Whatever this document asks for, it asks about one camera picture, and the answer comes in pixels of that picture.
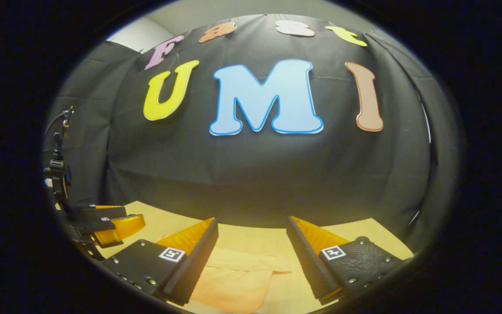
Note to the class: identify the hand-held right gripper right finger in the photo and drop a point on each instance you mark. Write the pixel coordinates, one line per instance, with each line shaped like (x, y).
(305, 261)

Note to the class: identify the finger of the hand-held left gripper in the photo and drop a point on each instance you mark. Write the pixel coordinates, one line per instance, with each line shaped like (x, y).
(103, 213)
(120, 229)

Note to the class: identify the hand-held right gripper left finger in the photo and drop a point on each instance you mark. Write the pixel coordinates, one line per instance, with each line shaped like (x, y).
(198, 261)

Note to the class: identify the orange T-shirt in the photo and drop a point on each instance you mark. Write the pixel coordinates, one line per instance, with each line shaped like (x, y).
(233, 283)

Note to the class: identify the black backdrop cloth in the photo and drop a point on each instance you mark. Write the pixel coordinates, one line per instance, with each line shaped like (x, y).
(255, 174)

